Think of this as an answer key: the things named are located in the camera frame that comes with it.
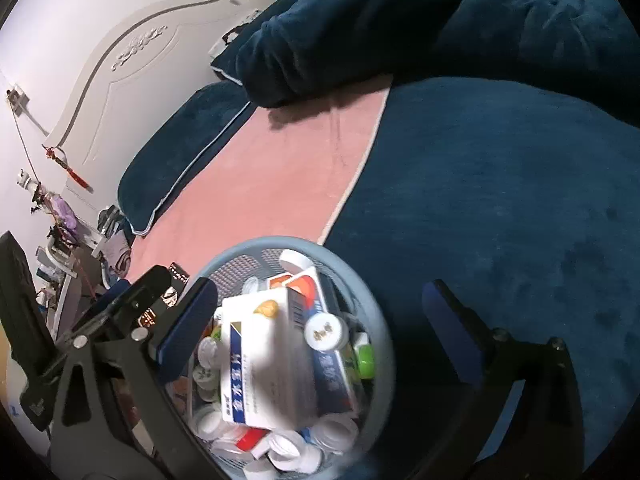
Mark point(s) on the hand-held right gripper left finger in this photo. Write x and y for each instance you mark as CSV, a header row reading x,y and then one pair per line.
x,y
187,320

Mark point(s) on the wall socket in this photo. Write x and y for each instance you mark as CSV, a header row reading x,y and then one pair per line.
x,y
17,99

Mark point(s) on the small red white box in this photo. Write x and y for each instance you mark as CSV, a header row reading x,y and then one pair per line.
x,y
245,442

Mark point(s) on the cluttered bedside table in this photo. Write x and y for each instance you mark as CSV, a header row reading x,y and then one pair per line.
x,y
65,290

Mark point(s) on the red tassel ornament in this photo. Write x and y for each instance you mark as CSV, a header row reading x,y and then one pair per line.
x,y
75,176

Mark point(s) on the dark blue plush blanket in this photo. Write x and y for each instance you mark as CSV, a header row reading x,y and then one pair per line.
x,y
500,210

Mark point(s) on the dark blue velvet pillow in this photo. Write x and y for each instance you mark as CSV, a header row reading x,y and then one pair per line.
x,y
175,145
340,35

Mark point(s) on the black white cloth item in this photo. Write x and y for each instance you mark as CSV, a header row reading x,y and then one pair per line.
x,y
227,42

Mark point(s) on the white blue striped medicine box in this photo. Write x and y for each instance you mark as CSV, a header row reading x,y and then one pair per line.
x,y
265,370

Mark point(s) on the pile of white caps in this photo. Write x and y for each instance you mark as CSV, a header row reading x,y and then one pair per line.
x,y
335,432

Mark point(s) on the mauve folded cloth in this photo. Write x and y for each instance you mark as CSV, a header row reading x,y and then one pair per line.
x,y
118,256

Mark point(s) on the purple figurine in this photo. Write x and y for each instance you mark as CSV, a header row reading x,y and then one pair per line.
x,y
62,208

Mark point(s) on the small white figurine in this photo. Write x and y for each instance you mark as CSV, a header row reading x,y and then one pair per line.
x,y
25,180

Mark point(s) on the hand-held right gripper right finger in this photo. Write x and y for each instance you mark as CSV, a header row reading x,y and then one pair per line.
x,y
447,325

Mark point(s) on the blue mesh basket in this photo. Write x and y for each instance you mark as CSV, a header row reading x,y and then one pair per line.
x,y
381,320

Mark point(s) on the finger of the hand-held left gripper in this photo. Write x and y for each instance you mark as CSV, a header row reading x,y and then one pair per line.
x,y
135,300

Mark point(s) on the red white medicine box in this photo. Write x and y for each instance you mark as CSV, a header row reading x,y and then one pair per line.
x,y
312,287

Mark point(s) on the white printed jar lid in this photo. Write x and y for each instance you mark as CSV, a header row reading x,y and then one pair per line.
x,y
327,331

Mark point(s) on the pink bed sheet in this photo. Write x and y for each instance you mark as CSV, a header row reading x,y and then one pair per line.
x,y
280,175

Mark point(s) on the white carved headboard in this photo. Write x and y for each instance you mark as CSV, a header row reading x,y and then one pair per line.
x,y
150,75

